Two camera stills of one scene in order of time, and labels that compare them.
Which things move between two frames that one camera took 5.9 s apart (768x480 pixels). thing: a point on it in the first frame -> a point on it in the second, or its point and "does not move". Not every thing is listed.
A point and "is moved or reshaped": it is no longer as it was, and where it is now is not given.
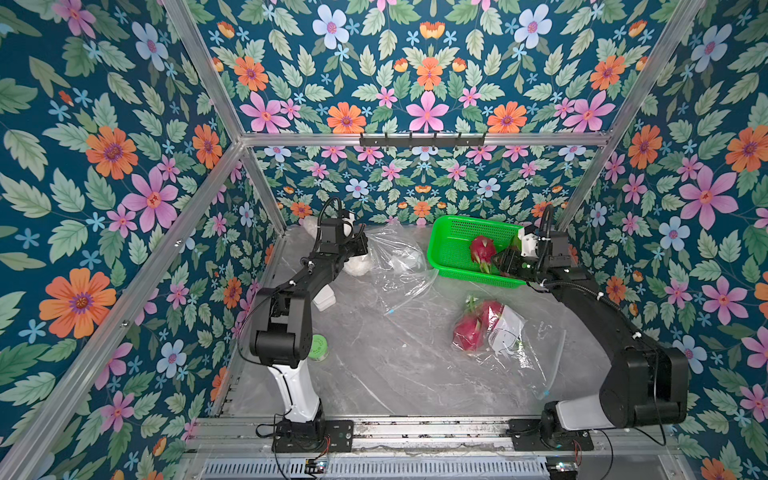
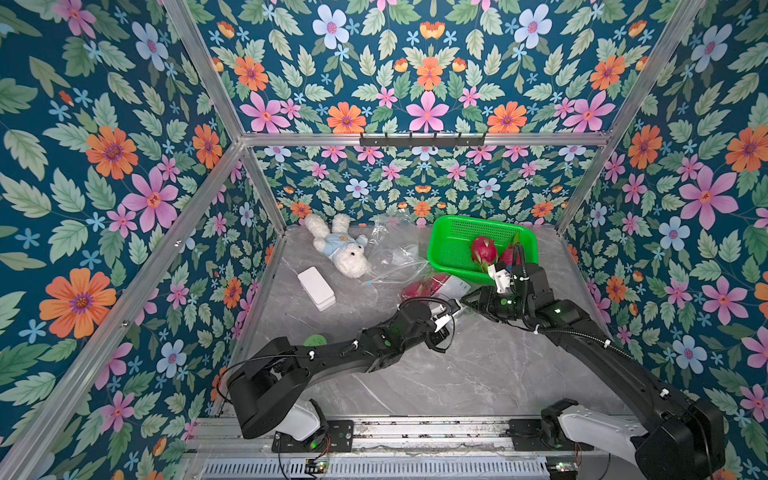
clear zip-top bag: x=495 y=335 -> x=427 y=282
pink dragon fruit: x=482 y=249 does not move
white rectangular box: x=325 y=298 does not move
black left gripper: x=359 y=241 -> x=436 y=337
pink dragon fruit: x=480 y=317 -> x=425 y=288
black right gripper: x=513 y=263 -> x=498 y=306
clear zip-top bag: x=397 y=265 is moved or reshaped
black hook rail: x=421 y=141 does not move
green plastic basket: x=449 y=248 does not move
